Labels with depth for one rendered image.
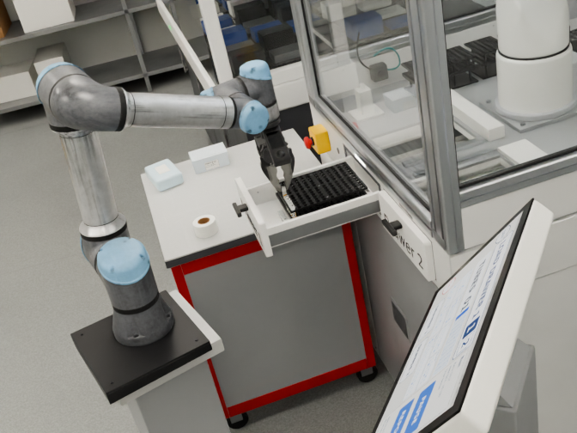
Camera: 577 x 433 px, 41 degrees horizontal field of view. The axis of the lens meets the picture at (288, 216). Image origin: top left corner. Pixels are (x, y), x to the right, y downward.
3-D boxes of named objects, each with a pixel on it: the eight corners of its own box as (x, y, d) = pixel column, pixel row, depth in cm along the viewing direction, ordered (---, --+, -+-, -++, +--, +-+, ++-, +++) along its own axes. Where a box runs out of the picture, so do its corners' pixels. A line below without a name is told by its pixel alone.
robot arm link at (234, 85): (212, 100, 186) (252, 84, 189) (193, 88, 194) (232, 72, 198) (220, 130, 190) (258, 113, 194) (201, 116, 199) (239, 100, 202)
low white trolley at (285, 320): (225, 442, 264) (164, 260, 226) (194, 336, 317) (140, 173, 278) (383, 385, 273) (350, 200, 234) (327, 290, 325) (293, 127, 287)
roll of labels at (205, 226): (203, 240, 231) (199, 229, 229) (191, 233, 236) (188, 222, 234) (222, 230, 234) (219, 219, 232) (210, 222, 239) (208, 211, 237)
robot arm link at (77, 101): (66, 87, 155) (276, 97, 181) (51, 73, 164) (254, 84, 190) (62, 143, 160) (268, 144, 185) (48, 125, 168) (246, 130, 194)
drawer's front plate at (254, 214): (267, 259, 206) (258, 223, 200) (242, 210, 230) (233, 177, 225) (273, 256, 206) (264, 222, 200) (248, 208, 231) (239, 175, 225)
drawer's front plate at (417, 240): (429, 283, 184) (424, 244, 178) (382, 226, 208) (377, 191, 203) (435, 280, 184) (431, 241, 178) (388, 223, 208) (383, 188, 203)
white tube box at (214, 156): (196, 174, 269) (191, 161, 267) (191, 164, 277) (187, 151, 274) (230, 164, 271) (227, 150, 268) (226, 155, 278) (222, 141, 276)
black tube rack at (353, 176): (294, 231, 211) (290, 211, 208) (277, 203, 226) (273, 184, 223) (370, 206, 214) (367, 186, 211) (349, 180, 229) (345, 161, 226)
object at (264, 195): (270, 248, 207) (266, 229, 204) (248, 206, 228) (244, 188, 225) (409, 203, 212) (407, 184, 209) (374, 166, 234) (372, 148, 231)
